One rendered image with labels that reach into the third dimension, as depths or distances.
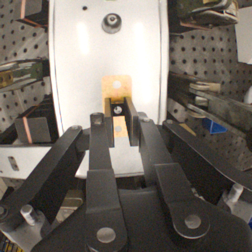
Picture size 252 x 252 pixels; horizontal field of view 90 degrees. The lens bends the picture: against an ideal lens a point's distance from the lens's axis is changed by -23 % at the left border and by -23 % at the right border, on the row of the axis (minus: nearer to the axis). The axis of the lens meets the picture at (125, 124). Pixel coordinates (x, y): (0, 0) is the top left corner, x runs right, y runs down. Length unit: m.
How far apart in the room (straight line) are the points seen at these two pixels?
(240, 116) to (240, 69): 0.65
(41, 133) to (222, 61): 0.74
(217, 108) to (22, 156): 0.41
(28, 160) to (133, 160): 0.25
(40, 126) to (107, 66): 0.19
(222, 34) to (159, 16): 0.50
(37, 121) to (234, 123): 0.36
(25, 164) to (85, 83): 0.25
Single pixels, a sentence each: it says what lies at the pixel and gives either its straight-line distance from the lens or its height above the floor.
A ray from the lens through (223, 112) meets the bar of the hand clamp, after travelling 0.24.
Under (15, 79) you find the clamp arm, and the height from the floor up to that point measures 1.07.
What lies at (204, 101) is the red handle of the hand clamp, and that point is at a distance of 0.27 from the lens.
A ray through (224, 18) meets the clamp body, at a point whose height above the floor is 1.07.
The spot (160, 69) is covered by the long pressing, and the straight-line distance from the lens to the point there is 0.31.
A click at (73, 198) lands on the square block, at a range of 0.41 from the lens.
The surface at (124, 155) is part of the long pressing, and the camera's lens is 0.36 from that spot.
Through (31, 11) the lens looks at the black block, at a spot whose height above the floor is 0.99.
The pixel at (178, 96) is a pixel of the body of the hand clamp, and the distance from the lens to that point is 0.34.
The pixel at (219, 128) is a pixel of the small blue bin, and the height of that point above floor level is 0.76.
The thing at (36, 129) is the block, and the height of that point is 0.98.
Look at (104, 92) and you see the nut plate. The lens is 0.20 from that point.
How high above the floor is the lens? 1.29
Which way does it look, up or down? 66 degrees down
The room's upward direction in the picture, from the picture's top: 165 degrees clockwise
